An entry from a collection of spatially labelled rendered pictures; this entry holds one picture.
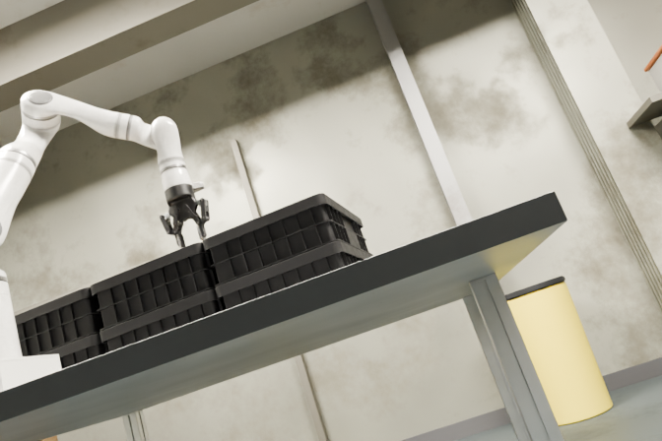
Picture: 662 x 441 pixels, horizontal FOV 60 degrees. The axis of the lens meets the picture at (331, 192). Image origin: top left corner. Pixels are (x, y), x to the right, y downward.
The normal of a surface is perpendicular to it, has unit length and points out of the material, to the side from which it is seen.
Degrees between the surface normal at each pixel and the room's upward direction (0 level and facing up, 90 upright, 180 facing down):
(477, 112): 90
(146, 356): 90
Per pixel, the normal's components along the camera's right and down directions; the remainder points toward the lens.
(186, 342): -0.21, -0.22
